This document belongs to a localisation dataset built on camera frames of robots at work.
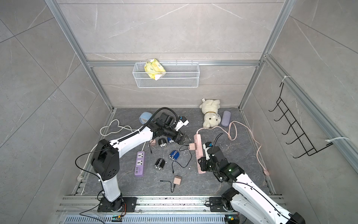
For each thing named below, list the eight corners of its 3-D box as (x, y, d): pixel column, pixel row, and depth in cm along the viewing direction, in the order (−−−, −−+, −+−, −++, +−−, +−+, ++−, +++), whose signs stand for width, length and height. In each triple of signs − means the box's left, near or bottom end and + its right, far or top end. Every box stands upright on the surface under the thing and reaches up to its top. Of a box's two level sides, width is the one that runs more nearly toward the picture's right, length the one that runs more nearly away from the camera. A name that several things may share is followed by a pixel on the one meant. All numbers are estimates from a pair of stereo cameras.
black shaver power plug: (154, 168, 89) (153, 165, 86) (159, 159, 92) (158, 157, 90) (161, 170, 87) (160, 169, 85) (165, 162, 91) (165, 159, 88)
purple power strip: (135, 176, 85) (134, 174, 83) (137, 153, 95) (136, 151, 92) (143, 175, 85) (142, 173, 83) (145, 152, 95) (144, 150, 93)
